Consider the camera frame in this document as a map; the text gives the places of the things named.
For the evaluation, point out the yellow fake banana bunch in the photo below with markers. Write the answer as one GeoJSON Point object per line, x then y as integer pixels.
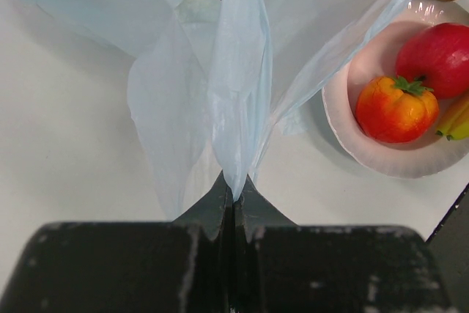
{"type": "Point", "coordinates": [453, 125]}

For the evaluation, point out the red fake apple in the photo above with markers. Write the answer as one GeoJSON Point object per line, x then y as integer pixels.
{"type": "Point", "coordinates": [438, 58]}

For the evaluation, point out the orange fake tomato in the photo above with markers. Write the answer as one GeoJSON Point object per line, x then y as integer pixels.
{"type": "Point", "coordinates": [393, 110]}

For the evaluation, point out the light blue plastic bag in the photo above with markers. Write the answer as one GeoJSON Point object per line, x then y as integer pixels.
{"type": "Point", "coordinates": [211, 78]}

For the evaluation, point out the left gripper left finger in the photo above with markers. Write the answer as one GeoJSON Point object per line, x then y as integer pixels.
{"type": "Point", "coordinates": [174, 266]}

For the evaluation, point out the white paper plate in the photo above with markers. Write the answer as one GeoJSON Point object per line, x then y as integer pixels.
{"type": "Point", "coordinates": [430, 153]}

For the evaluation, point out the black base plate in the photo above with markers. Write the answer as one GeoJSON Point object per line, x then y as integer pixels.
{"type": "Point", "coordinates": [449, 244]}

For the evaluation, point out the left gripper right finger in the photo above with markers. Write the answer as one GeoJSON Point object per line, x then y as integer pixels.
{"type": "Point", "coordinates": [285, 267]}

